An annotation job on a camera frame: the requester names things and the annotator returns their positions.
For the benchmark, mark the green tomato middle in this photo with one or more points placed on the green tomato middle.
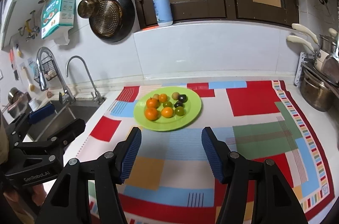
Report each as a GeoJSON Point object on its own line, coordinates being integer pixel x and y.
{"type": "Point", "coordinates": [167, 104]}

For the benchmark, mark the big orange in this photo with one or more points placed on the big orange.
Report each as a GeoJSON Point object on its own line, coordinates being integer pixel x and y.
{"type": "Point", "coordinates": [167, 112]}

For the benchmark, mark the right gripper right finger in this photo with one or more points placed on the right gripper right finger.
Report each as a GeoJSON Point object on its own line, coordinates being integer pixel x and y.
{"type": "Point", "coordinates": [274, 199]}

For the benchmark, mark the colourful patterned table mat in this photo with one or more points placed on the colourful patterned table mat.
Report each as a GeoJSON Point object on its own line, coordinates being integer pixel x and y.
{"type": "Point", "coordinates": [171, 180]}

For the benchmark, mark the cream handled pan lower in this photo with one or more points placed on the cream handled pan lower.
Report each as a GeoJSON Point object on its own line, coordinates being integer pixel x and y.
{"type": "Point", "coordinates": [318, 55]}

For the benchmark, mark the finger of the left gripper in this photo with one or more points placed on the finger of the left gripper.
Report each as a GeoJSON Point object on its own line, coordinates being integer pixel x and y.
{"type": "Point", "coordinates": [54, 145]}
{"type": "Point", "coordinates": [37, 113]}

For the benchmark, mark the stainless steel sink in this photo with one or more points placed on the stainless steel sink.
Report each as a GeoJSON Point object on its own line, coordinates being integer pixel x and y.
{"type": "Point", "coordinates": [62, 115]}

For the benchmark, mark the person's left hand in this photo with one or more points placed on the person's left hand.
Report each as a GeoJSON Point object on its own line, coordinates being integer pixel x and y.
{"type": "Point", "coordinates": [27, 203]}

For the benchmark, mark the large orange with stem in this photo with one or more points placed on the large orange with stem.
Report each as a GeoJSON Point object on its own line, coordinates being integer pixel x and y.
{"type": "Point", "coordinates": [151, 113]}

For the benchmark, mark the dark plum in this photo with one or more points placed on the dark plum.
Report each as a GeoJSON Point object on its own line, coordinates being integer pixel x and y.
{"type": "Point", "coordinates": [182, 98]}
{"type": "Point", "coordinates": [178, 104]}

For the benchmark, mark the cream handled pan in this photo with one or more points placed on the cream handled pan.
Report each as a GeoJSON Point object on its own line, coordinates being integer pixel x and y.
{"type": "Point", "coordinates": [318, 55]}
{"type": "Point", "coordinates": [325, 43]}

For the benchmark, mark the green plastic plate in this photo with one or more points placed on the green plastic plate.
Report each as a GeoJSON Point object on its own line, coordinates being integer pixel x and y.
{"type": "Point", "coordinates": [192, 108]}

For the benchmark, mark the yellow-green fruit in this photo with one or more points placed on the yellow-green fruit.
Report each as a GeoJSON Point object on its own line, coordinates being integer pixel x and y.
{"type": "Point", "coordinates": [175, 95]}

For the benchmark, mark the wire sink caddy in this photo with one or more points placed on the wire sink caddy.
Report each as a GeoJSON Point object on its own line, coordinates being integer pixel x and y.
{"type": "Point", "coordinates": [48, 69]}

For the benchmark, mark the orange on plate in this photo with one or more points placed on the orange on plate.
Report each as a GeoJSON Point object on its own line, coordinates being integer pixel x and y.
{"type": "Point", "coordinates": [152, 103]}

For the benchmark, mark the cream handled pan upper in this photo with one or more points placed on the cream handled pan upper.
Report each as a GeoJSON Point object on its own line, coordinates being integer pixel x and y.
{"type": "Point", "coordinates": [325, 43]}

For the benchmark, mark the green tomato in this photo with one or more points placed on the green tomato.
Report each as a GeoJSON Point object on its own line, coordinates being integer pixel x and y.
{"type": "Point", "coordinates": [180, 111]}
{"type": "Point", "coordinates": [167, 104]}

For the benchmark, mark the black frying pan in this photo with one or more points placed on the black frying pan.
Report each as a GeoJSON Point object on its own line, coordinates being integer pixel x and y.
{"type": "Point", "coordinates": [114, 20]}

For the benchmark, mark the blue white pump bottle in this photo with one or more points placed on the blue white pump bottle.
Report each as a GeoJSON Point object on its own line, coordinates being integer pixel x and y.
{"type": "Point", "coordinates": [163, 12]}

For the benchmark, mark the green tomato right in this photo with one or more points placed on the green tomato right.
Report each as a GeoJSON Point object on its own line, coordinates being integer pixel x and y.
{"type": "Point", "coordinates": [180, 111]}

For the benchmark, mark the small brass saucepan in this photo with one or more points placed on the small brass saucepan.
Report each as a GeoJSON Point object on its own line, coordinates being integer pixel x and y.
{"type": "Point", "coordinates": [88, 8]}

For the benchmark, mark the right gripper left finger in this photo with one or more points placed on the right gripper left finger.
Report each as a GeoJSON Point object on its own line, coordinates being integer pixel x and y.
{"type": "Point", "coordinates": [68, 199]}

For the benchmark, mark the stainless steel pot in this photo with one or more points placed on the stainless steel pot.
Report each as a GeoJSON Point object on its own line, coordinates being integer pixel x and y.
{"type": "Point", "coordinates": [315, 93]}

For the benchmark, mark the smaller orange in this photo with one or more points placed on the smaller orange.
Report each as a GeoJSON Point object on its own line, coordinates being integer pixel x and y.
{"type": "Point", "coordinates": [162, 98]}

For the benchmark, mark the teal white paper box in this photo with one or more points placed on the teal white paper box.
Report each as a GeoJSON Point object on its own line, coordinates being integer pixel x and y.
{"type": "Point", "coordinates": [57, 18]}

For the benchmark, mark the large pull-down faucet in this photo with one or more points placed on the large pull-down faucet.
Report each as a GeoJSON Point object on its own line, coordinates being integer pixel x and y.
{"type": "Point", "coordinates": [64, 97]}

